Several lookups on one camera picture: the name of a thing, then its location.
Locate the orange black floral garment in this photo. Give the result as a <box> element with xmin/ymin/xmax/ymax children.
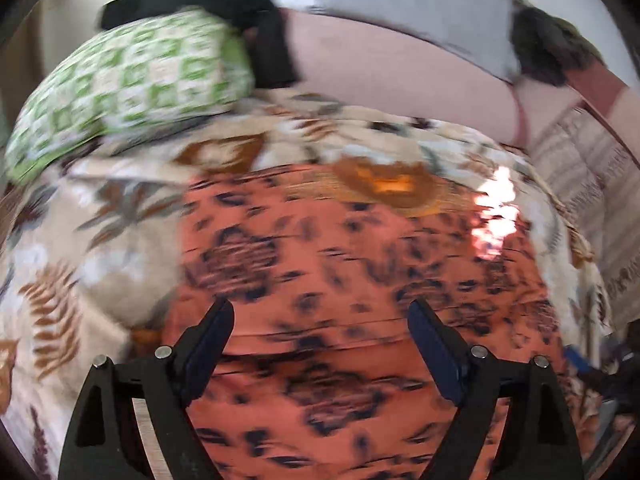
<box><xmin>129</xmin><ymin>161</ymin><xmax>576</xmax><ymax>480</ymax></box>

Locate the cream leaf-pattern fleece blanket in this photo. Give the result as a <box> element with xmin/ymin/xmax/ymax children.
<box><xmin>1</xmin><ymin>90</ymin><xmax>611</xmax><ymax>479</ymax></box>

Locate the striped beige pillow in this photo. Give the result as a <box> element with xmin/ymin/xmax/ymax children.
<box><xmin>527</xmin><ymin>107</ymin><xmax>639</xmax><ymax>328</ymax></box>

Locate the green white patterned pillow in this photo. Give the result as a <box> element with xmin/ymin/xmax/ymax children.
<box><xmin>4</xmin><ymin>8</ymin><xmax>254</xmax><ymax>184</ymax></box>

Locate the dark furry item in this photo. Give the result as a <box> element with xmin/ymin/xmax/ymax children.
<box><xmin>510</xmin><ymin>6</ymin><xmax>604</xmax><ymax>87</ymax></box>

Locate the pink bedsheet mattress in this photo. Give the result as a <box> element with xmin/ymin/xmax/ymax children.
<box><xmin>278</xmin><ymin>6</ymin><xmax>640</xmax><ymax>151</ymax></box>

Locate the black cloth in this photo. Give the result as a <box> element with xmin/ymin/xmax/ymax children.
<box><xmin>100</xmin><ymin>0</ymin><xmax>299</xmax><ymax>89</ymax></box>

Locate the grey pillow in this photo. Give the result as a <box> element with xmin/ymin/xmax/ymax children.
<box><xmin>314</xmin><ymin>0</ymin><xmax>520</xmax><ymax>82</ymax></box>

